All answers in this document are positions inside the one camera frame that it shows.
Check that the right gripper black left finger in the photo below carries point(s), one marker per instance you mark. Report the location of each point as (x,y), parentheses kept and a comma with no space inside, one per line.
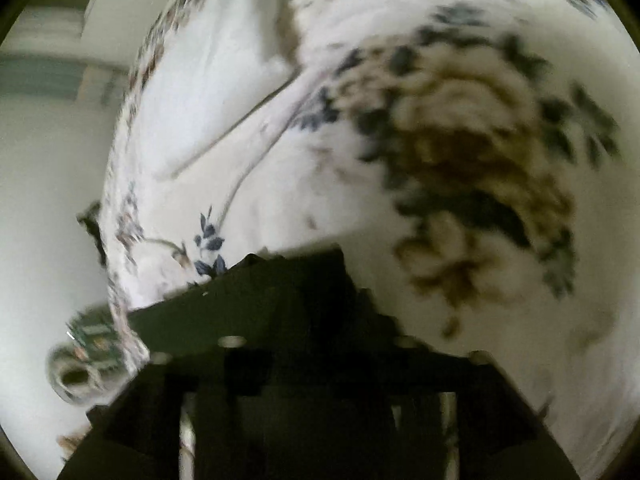
(213,358)

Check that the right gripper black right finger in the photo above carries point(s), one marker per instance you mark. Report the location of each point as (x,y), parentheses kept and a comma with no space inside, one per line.
(404,410)

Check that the green circuit board device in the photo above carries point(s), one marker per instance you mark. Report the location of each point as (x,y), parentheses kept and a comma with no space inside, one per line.
(90,364)

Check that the black item beside bed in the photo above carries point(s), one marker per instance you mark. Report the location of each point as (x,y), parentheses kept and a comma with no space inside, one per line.
(89,220)

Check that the floral white bed sheet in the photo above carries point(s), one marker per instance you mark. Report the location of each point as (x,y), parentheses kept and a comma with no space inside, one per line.
(477,162)

